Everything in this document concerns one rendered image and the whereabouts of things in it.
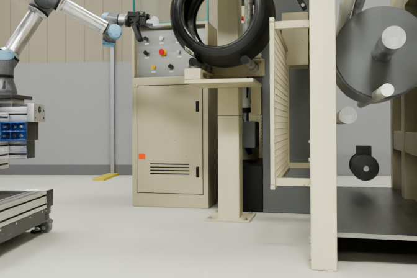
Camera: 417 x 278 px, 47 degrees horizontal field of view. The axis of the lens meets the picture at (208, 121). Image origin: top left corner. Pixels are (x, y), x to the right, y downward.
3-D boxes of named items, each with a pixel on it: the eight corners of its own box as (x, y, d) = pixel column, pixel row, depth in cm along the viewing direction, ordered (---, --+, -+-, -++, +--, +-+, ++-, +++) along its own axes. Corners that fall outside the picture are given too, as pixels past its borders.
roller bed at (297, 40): (284, 69, 294) (284, 20, 294) (309, 68, 291) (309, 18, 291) (282, 65, 275) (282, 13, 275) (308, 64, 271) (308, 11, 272)
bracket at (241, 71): (198, 77, 293) (198, 61, 294) (264, 76, 284) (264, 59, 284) (197, 77, 290) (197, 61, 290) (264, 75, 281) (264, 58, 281)
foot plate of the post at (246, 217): (213, 213, 311) (213, 209, 311) (255, 214, 304) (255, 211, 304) (203, 221, 284) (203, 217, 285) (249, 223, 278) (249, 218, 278)
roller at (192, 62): (212, 68, 289) (208, 74, 290) (207, 63, 290) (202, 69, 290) (198, 61, 255) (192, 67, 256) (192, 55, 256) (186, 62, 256)
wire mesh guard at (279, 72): (286, 169, 283) (285, 50, 284) (289, 169, 283) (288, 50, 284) (270, 189, 196) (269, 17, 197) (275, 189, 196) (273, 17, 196)
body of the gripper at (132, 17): (146, 11, 269) (126, 10, 272) (144, 26, 269) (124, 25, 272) (151, 14, 277) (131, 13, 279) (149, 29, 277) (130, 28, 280)
